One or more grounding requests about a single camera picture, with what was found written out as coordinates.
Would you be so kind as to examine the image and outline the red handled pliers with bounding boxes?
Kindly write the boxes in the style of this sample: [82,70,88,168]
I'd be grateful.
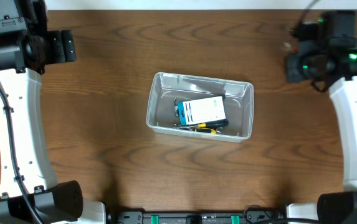
[282,42,298,53]

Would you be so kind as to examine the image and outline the slim black yellow screwdriver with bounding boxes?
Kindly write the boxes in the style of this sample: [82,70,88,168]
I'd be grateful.
[179,118,230,130]

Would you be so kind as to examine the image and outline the white blue screwdriver bit box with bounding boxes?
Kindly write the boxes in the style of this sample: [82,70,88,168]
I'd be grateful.
[178,96,226,125]

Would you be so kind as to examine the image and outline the small black red hammer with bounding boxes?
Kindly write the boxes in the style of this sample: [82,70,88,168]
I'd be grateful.
[173,95,226,117]

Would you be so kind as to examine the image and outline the silver double ring wrench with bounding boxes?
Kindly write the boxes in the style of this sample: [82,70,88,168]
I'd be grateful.
[173,123,223,134]

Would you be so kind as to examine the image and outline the stubby yellow black screwdriver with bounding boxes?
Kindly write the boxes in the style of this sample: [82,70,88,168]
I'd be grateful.
[192,128,217,134]

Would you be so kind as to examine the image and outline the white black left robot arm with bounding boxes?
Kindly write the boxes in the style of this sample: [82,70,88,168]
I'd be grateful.
[0,0,107,223]

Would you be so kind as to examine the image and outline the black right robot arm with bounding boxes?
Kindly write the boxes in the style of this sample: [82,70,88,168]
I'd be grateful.
[283,10,357,223]

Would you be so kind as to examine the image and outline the clear plastic container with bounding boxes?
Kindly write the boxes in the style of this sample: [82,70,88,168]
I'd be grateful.
[146,72,254,142]

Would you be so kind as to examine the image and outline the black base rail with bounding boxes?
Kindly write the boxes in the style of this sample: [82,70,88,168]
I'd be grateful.
[106,208,285,224]

